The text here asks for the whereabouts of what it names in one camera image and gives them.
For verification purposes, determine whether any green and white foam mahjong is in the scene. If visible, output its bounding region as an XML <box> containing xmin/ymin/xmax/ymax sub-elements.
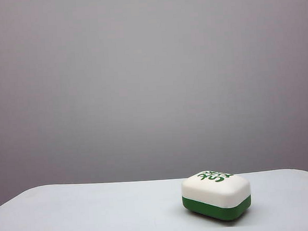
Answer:
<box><xmin>180</xmin><ymin>167</ymin><xmax>253</xmax><ymax>223</ymax></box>

